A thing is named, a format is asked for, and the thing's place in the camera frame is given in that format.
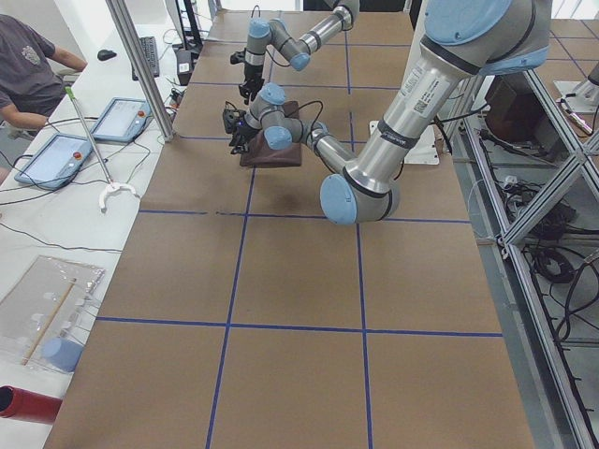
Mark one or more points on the seated person grey shirt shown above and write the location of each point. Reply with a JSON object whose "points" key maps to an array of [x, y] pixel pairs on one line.
{"points": [[30, 89]]}

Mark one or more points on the wooden stick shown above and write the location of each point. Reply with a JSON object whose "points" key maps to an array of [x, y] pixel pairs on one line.
{"points": [[44, 328]]}

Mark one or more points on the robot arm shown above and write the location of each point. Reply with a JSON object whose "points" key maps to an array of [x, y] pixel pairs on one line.
{"points": [[297, 52], [462, 39]]}

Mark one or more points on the clear plastic bag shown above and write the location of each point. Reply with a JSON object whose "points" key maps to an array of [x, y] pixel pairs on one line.
{"points": [[27, 305]]}

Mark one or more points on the aluminium frame post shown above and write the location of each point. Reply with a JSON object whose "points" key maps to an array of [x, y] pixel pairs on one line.
{"points": [[130, 39]]}

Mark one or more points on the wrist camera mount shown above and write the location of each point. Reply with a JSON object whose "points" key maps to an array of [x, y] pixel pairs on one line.
{"points": [[232, 117], [237, 57]]}

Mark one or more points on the black computer mouse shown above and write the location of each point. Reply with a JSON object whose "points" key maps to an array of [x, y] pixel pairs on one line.
{"points": [[105, 55]]}

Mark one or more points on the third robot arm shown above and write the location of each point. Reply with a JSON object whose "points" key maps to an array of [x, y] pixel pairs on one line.
{"points": [[585, 89]]}

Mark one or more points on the dark brown t-shirt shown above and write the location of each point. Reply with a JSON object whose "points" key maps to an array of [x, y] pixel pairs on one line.
{"points": [[280, 133]]}

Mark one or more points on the reacher grabber stick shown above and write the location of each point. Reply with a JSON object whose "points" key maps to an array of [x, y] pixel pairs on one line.
{"points": [[112, 186]]}

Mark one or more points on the blue plastic cup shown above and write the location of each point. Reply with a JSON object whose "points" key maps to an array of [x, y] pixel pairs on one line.
{"points": [[62, 353]]}

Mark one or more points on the near teach pendant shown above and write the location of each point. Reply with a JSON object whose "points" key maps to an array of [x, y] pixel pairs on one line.
{"points": [[56, 163]]}

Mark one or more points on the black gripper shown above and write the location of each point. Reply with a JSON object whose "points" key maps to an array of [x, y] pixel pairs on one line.
{"points": [[253, 73], [241, 132]]}

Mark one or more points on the red cylinder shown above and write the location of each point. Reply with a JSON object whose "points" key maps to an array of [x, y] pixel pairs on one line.
{"points": [[28, 406]]}

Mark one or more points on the black keyboard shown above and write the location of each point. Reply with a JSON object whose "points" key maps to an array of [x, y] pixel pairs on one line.
{"points": [[150, 52]]}

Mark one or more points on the blue tape line crosswise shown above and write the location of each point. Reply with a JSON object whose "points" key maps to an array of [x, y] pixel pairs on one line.
{"points": [[329, 329]]}

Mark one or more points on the far teach pendant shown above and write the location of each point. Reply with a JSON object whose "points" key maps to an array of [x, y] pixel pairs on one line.
{"points": [[122, 120]]}

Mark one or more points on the teach pendant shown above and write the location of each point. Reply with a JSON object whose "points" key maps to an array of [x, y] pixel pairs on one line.
{"points": [[122, 120], [56, 163]]}

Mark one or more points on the aluminium frame cage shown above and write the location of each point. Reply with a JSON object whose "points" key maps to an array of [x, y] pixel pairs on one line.
{"points": [[529, 151]]}

